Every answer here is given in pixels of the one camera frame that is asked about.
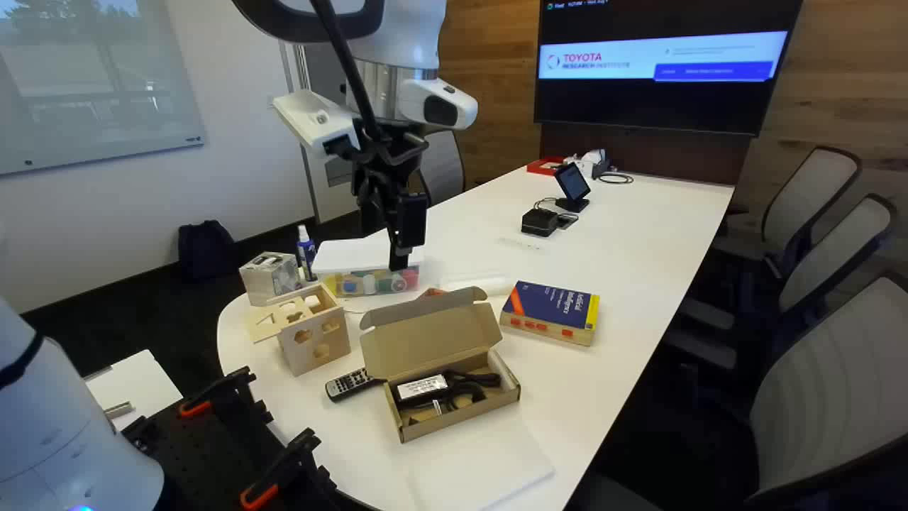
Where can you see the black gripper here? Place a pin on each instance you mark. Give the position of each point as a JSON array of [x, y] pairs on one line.
[[384, 161]]

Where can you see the brown cardboard box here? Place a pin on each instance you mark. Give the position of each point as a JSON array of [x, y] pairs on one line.
[[445, 364]]

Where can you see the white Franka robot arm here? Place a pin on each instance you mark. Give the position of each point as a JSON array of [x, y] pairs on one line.
[[415, 29]]

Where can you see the grey tissue box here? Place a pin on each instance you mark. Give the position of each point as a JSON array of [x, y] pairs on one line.
[[269, 278]]

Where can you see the wooden shape sorter box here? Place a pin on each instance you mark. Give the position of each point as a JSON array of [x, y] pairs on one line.
[[314, 332]]

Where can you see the small black box device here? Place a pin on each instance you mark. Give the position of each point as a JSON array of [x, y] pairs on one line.
[[541, 224]]

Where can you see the blue and orange book box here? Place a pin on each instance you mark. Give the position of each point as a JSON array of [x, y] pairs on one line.
[[553, 310]]

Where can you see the plastic container with white lid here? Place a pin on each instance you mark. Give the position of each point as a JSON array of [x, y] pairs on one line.
[[365, 261]]

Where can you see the small blue spray bottle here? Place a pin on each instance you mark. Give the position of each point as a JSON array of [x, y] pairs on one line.
[[304, 251]]

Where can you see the flat red item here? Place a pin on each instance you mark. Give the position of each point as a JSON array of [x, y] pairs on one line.
[[544, 165]]

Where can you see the black remote control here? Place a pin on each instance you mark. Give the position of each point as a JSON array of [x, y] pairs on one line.
[[347, 384]]

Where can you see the black bag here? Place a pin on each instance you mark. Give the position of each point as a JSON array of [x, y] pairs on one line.
[[202, 251]]

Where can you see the small white item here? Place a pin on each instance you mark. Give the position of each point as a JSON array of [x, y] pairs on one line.
[[592, 161]]

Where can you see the flat white plastic bag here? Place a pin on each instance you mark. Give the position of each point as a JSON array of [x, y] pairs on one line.
[[483, 465]]

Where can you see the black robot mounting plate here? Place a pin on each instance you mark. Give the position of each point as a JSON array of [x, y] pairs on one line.
[[209, 449]]

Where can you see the white side surface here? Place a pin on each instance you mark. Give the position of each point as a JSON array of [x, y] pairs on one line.
[[138, 384]]

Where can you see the wall-mounted TV screen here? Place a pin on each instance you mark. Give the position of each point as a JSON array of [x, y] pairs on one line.
[[662, 59]]

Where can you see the wall whiteboard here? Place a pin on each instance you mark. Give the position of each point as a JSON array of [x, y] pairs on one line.
[[96, 86]]

